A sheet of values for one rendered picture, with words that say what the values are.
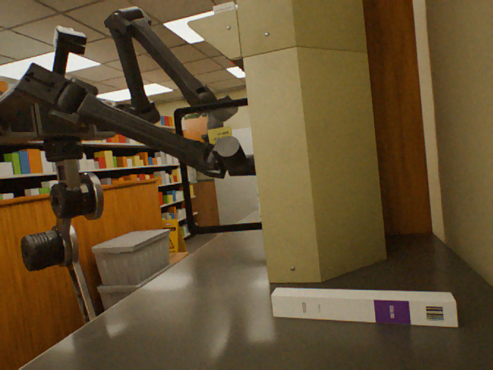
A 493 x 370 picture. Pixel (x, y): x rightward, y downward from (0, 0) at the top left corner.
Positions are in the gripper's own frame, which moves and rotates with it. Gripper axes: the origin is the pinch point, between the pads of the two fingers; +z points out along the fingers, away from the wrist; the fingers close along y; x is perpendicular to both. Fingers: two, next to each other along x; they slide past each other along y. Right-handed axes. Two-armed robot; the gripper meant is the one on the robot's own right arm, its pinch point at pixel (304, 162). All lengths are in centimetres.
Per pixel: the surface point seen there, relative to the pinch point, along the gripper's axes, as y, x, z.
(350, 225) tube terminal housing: -10.7, 13.8, 9.9
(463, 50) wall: -6.2, -21.3, 33.4
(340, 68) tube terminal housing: -10.0, -19.4, 9.0
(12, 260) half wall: 84, 55, -197
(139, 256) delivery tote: 151, 71, -147
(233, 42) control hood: -17.3, -25.3, -12.1
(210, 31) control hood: -17.1, -28.1, -17.1
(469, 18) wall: -10.6, -25.9, 32.9
